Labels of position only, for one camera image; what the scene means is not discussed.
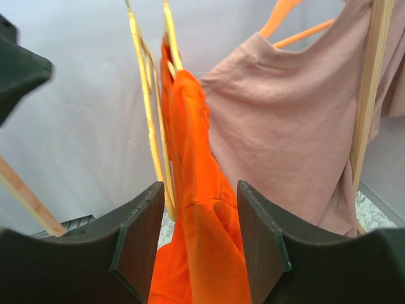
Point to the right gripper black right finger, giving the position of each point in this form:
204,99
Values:
289,260

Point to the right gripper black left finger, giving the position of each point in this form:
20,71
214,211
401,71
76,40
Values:
109,260

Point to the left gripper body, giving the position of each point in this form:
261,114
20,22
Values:
22,71

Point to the orange t-shirt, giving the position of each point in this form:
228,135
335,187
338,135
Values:
204,262

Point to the yellow plastic hanger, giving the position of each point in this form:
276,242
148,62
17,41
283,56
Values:
171,107

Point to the yellow hanger under pink garment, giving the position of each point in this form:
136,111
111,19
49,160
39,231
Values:
144,61

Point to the orange hanger in pink garment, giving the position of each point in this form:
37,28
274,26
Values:
292,22

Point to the dusty pink hanging garment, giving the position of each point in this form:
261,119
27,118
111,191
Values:
283,121

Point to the wooden side clothes rack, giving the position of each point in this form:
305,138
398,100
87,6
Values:
374,51

